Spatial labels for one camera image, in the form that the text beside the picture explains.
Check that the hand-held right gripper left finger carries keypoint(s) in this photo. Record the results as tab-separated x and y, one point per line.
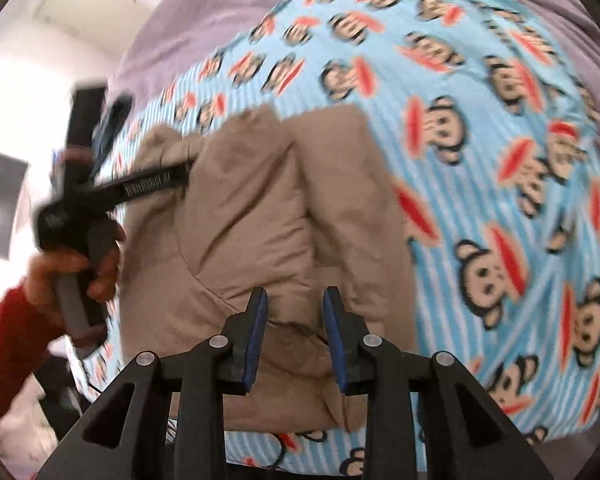
257	340

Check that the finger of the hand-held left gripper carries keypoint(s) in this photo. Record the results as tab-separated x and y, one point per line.
114	125
145	182

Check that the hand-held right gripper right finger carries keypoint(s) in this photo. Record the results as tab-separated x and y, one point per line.
332	345

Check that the tan padded jacket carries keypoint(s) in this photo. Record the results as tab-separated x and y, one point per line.
240	220

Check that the person's left hand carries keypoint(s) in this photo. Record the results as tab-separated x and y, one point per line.
42	280

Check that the dark grey panel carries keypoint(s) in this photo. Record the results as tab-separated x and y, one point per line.
2	200

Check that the purple bed sheet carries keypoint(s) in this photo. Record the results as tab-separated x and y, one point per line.
205	5

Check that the white crumpled cloth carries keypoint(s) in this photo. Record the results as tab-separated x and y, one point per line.
25	435

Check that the blue striped printed blanket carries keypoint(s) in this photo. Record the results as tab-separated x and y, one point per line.
480	160

